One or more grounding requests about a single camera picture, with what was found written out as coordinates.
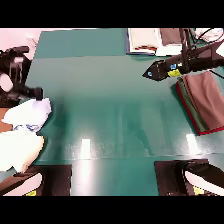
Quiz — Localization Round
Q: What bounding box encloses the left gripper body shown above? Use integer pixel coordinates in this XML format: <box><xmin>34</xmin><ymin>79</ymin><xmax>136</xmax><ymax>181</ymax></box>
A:
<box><xmin>25</xmin><ymin>86</ymin><xmax>45</xmax><ymax>101</ymax></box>

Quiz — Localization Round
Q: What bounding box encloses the white folded garment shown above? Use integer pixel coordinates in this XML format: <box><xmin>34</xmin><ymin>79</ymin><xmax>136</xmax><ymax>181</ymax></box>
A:
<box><xmin>155</xmin><ymin>43</ymin><xmax>184</xmax><ymax>57</ymax></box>

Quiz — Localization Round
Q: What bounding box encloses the heap of clothes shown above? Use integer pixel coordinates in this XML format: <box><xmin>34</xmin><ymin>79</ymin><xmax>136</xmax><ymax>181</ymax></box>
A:
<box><xmin>194</xmin><ymin>28</ymin><xmax>224</xmax><ymax>43</ymax></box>

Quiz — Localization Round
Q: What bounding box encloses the pale lavender T-shirt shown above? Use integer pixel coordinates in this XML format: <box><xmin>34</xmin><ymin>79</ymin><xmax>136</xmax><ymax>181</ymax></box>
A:
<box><xmin>1</xmin><ymin>97</ymin><xmax>53</xmax><ymax>133</ymax></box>

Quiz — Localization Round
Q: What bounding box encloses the cream garment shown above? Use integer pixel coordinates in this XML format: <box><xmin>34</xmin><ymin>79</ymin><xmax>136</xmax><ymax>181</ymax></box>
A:
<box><xmin>0</xmin><ymin>127</ymin><xmax>46</xmax><ymax>173</ymax></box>

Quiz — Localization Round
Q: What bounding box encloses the dark brown folded garment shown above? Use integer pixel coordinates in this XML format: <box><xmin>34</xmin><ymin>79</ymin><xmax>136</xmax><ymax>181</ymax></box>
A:
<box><xmin>159</xmin><ymin>28</ymin><xmax>184</xmax><ymax>47</ymax></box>

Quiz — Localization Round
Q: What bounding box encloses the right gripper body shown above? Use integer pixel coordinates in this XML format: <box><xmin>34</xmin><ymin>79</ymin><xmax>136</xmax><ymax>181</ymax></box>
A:
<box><xmin>142</xmin><ymin>59</ymin><xmax>175</xmax><ymax>82</ymax></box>

